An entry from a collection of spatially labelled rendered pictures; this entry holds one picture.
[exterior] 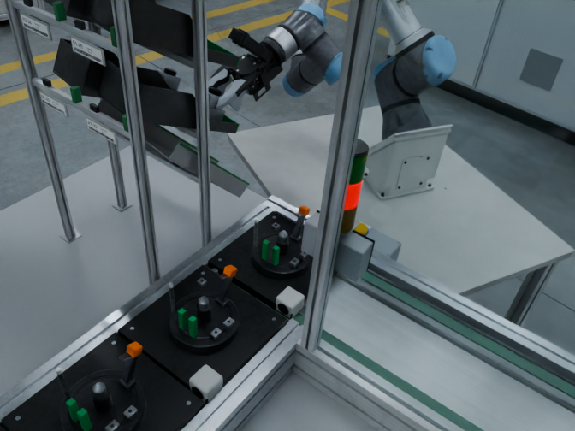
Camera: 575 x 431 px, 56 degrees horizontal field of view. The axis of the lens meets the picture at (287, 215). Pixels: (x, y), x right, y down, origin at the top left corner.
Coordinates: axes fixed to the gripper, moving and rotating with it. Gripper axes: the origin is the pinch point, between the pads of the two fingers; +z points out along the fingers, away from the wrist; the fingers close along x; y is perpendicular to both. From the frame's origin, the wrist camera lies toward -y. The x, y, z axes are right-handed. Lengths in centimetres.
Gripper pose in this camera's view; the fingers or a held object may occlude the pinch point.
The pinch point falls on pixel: (210, 97)
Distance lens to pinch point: 126.5
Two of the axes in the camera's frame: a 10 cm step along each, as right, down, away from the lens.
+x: -6.9, -5.1, 5.1
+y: 2.3, 5.2, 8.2
